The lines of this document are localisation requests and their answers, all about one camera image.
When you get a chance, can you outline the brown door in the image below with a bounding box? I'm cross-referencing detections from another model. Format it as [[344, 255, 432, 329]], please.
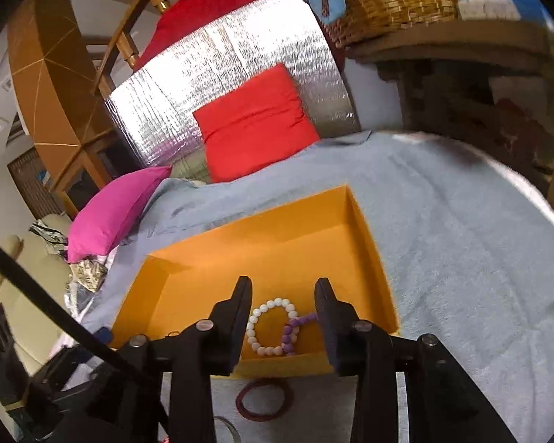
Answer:
[[7, 148, 70, 222]]

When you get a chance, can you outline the pink pillow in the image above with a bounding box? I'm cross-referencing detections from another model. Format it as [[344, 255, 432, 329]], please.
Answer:
[[67, 165, 172, 264]]

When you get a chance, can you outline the wicker basket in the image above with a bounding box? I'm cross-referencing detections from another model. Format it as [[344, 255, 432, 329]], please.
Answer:
[[325, 0, 460, 49]]

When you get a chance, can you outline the silver foil insulation panel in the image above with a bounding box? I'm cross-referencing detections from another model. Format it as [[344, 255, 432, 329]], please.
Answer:
[[104, 0, 362, 171]]

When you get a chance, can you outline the dark red hair tie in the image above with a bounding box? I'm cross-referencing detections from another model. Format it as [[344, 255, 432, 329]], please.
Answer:
[[235, 378, 291, 423]]

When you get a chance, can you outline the white bead bracelet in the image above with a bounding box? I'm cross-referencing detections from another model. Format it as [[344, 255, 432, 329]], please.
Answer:
[[246, 298, 298, 357]]

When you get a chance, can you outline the orange wooden cabinet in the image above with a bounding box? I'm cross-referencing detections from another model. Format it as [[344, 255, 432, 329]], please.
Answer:
[[7, 0, 134, 222]]

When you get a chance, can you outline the light blue blanket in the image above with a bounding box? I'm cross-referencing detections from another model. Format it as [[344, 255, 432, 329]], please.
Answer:
[[65, 129, 554, 443]]

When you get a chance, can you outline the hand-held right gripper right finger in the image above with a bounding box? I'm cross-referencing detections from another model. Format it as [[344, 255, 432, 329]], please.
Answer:
[[315, 278, 504, 443]]

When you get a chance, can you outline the wooden railing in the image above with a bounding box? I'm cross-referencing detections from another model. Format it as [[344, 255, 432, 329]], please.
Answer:
[[92, 0, 213, 97]]

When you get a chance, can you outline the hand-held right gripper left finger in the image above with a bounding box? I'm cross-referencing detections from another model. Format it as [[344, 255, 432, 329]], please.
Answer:
[[87, 277, 252, 443]]

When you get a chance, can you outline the wooden shelf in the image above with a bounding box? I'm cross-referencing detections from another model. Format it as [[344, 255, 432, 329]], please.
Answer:
[[344, 21, 554, 222]]

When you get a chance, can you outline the grey-green cushion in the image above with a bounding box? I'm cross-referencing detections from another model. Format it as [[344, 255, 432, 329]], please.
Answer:
[[171, 154, 213, 186]]

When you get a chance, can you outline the orange cardboard box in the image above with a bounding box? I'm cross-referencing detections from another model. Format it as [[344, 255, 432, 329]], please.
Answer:
[[108, 185, 401, 379]]

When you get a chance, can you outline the black and white patterned cloth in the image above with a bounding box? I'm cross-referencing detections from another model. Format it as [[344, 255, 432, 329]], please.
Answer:
[[28, 220, 109, 292]]

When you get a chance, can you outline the white bed sheet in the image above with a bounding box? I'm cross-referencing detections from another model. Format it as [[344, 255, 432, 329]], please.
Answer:
[[60, 281, 118, 347]]

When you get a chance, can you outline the white box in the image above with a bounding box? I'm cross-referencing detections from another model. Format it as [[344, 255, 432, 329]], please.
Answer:
[[457, 0, 529, 21]]

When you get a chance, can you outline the beige sofa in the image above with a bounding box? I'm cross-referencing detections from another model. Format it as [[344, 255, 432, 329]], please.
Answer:
[[0, 214, 81, 379]]

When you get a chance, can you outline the purple bead bracelet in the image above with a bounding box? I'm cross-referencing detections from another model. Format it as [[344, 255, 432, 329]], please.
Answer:
[[281, 312, 319, 356]]

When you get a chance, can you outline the small red pillow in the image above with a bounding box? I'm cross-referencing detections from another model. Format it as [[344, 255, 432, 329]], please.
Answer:
[[192, 62, 321, 184]]

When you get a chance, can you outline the large red cushion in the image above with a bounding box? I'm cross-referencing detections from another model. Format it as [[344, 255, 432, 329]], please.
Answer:
[[134, 0, 301, 72]]

